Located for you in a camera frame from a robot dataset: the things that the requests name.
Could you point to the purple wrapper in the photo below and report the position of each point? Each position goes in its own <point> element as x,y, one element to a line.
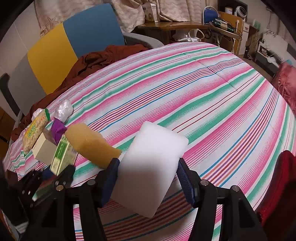
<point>57,129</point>

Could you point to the blue round fan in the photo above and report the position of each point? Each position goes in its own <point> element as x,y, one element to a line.
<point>209,15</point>

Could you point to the beige patterned curtain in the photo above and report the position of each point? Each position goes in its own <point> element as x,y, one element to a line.
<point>76,11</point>

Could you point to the green white carton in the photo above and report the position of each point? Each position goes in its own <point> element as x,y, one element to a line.
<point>62,155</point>

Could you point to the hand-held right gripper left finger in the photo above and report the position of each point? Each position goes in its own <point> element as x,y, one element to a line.
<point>108,183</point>

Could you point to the grey yellow blue chair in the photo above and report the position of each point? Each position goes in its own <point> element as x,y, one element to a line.
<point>50,53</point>

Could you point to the grey cabinet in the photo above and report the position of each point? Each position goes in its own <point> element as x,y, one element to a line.
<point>266,60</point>

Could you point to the red garment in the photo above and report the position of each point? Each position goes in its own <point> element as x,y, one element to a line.
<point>279,190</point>

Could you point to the white box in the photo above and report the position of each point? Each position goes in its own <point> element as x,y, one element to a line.
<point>151,12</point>

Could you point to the striped tablecloth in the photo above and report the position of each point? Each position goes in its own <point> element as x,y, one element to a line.
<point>185,92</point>

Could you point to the white foam block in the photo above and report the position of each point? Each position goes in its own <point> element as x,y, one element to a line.
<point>150,157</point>

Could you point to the pasta packet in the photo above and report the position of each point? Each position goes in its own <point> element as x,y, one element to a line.
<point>34,127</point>

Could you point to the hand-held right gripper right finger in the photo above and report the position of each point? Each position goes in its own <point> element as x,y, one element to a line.
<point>186,185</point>

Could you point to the rust brown garment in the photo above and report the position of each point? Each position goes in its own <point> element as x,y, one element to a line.
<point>92,60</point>

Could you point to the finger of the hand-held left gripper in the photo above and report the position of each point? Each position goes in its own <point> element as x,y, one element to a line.
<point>67,175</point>
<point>31,183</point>

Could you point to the white floral pillow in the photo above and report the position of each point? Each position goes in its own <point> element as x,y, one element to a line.
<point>276,39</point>

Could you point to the beige box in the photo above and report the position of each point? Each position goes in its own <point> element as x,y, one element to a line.
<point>42,148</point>

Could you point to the white appliance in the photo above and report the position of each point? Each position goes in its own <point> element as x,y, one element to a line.
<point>185,36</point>

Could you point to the yellow sponge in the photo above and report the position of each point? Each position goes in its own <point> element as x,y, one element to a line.
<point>92,143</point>

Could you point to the pink red blanket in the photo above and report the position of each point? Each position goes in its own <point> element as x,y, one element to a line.
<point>286,81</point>

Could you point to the wooden desk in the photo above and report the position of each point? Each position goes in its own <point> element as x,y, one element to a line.
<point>166,26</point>

